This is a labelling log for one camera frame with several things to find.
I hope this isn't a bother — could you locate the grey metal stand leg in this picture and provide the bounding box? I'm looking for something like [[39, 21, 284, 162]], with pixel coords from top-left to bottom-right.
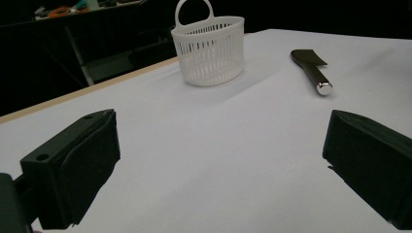
[[63, 25, 95, 86]]

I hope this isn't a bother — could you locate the white slotted plastic basket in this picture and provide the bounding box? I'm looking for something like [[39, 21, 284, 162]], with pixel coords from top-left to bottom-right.
[[170, 0, 246, 87]]

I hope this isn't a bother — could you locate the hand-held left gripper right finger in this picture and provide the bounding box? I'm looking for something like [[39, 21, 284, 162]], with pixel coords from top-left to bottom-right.
[[322, 109, 412, 231]]

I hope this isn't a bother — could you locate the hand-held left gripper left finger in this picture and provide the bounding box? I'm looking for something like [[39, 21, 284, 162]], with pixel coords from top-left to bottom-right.
[[19, 109, 121, 230]]

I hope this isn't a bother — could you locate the background desk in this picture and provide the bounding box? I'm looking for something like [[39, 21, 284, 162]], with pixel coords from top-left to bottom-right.
[[33, 0, 144, 21]]

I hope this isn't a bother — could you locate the orange cable coil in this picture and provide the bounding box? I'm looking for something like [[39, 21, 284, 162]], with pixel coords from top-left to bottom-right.
[[48, 6, 90, 18]]

